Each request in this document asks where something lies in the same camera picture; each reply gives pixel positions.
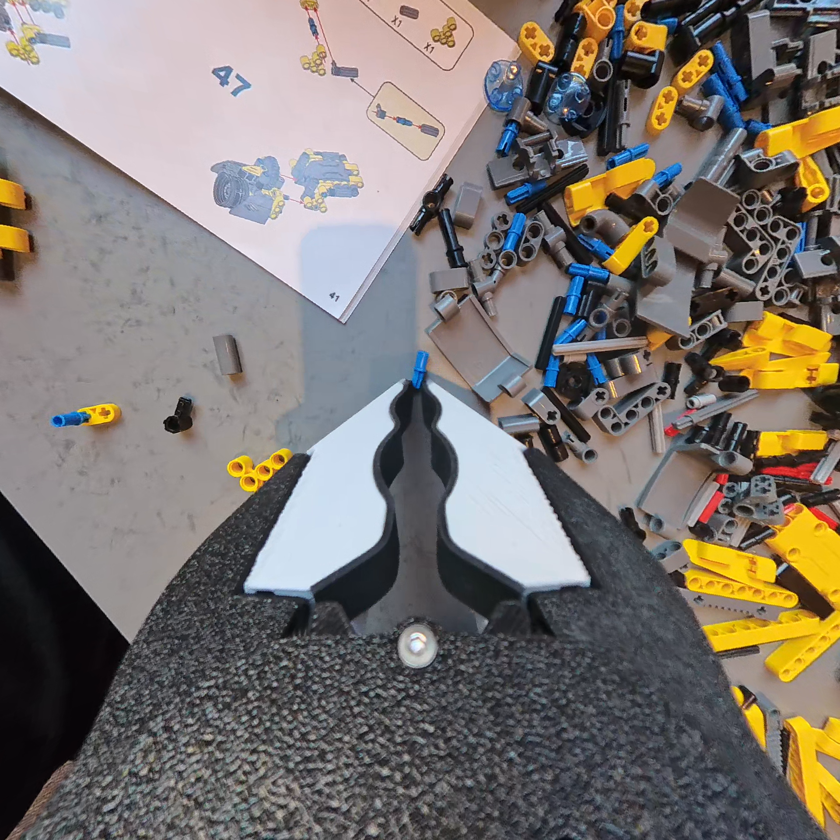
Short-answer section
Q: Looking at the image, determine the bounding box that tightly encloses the yellow angled toy liftarm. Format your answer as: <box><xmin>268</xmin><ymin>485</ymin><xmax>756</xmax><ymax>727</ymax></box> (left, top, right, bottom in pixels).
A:
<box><xmin>226</xmin><ymin>448</ymin><xmax>294</xmax><ymax>493</ymax></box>

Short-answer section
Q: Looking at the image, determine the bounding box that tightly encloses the open instruction booklet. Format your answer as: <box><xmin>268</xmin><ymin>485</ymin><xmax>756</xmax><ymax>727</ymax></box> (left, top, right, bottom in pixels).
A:
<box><xmin>0</xmin><ymin>0</ymin><xmax>522</xmax><ymax>322</ymax></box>

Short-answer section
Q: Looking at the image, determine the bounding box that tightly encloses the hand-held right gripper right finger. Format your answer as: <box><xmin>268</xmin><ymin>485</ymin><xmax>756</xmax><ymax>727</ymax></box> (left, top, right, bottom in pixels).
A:
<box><xmin>423</xmin><ymin>381</ymin><xmax>593</xmax><ymax>621</ymax></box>

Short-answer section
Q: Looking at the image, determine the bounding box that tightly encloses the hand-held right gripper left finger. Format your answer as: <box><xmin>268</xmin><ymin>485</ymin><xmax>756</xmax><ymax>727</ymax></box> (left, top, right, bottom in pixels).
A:
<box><xmin>243</xmin><ymin>379</ymin><xmax>411</xmax><ymax>618</ymax></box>

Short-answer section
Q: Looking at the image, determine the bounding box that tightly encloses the pile of toy parts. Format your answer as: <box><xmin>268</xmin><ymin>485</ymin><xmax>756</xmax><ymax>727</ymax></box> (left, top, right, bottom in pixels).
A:
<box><xmin>407</xmin><ymin>0</ymin><xmax>840</xmax><ymax>828</ymax></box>

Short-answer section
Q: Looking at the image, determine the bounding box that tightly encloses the black toy axle connector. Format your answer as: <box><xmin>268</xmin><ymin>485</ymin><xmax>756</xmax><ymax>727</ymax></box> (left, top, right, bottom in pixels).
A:
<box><xmin>410</xmin><ymin>174</ymin><xmax>455</xmax><ymax>236</ymax></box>

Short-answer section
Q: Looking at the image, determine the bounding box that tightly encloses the yellow grey toy brick assembly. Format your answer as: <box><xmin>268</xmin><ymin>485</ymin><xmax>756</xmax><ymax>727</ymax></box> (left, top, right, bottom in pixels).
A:
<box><xmin>0</xmin><ymin>177</ymin><xmax>34</xmax><ymax>283</ymax></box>

